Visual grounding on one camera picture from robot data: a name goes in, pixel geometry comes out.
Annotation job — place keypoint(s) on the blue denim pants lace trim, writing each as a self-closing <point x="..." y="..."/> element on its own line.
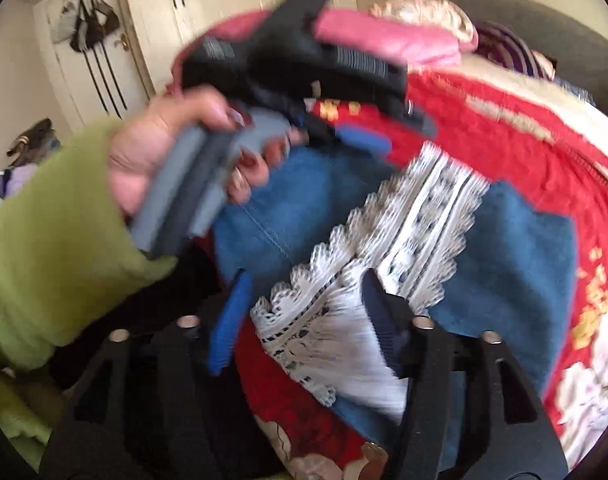
<point x="508" y="260"/>

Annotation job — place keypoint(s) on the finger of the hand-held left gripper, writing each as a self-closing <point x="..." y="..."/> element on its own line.
<point x="364" y="137"/>
<point x="421" y="120"/>

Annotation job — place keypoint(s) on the blue patterned cloth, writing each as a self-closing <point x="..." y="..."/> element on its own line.
<point x="576" y="91"/>

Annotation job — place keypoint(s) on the dark brown hanging handbag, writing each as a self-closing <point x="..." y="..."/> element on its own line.
<point x="96" y="25"/>

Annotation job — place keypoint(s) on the grey padded headboard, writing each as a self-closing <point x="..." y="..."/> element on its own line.
<point x="558" y="25"/>

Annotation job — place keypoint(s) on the person's left forearm green sleeve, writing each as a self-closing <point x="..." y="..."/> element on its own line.
<point x="49" y="250"/>

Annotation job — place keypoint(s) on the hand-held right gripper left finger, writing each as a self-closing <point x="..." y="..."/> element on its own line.
<point x="229" y="320"/>

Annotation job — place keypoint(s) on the cream door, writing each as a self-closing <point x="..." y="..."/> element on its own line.
<point x="74" y="90"/>

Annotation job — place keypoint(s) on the cream wardrobe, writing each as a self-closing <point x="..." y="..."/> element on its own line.
<point x="219" y="0"/>

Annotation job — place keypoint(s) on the purple striped pillow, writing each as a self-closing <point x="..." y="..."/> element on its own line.
<point x="508" y="47"/>

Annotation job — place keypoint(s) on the grey hanging handbag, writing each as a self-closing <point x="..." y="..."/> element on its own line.
<point x="66" y="22"/>

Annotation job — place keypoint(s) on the red floral quilt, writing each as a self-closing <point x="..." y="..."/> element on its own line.
<point x="508" y="125"/>

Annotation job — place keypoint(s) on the brown bag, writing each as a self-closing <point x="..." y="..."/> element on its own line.
<point x="34" y="142"/>

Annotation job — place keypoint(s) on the person's left hand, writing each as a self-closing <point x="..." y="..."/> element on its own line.
<point x="149" y="150"/>

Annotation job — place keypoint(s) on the yellow-green cloth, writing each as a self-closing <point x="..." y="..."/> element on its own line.
<point x="14" y="415"/>

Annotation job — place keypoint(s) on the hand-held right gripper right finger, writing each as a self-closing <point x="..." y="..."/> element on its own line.
<point x="381" y="325"/>

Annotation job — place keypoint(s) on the floral pillow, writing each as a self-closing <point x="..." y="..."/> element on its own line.
<point x="423" y="12"/>

